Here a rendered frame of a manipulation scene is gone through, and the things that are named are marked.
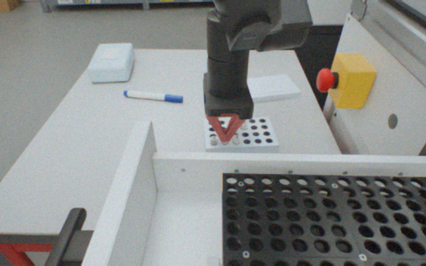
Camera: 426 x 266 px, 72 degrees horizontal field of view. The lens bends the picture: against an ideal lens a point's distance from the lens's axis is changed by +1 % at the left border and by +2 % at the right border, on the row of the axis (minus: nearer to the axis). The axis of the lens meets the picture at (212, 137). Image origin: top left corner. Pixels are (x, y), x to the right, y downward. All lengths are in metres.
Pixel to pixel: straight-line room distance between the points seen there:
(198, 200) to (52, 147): 0.34
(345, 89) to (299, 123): 0.14
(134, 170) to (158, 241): 0.09
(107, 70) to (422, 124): 0.63
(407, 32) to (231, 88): 0.24
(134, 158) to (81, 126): 0.36
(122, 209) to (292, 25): 0.28
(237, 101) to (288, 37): 0.10
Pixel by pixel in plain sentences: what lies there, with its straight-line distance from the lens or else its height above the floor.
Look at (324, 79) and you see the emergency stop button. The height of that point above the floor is 0.89.
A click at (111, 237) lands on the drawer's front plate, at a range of 0.24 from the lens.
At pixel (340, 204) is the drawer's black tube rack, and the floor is 0.90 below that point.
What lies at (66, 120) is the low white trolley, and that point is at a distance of 0.68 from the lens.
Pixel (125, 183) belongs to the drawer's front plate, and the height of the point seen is 0.93.
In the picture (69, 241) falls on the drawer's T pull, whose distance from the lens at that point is 0.27.
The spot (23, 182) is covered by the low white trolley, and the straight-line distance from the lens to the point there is 0.57.
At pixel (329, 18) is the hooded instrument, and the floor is 0.83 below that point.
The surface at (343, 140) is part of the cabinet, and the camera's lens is 0.66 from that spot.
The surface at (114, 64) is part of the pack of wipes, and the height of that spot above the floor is 0.80.
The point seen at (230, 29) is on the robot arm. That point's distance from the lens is 0.31.
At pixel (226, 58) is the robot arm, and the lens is 0.38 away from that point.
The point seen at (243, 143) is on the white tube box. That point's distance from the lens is 0.49.
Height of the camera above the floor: 1.12
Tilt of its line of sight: 40 degrees down
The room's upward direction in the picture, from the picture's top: straight up
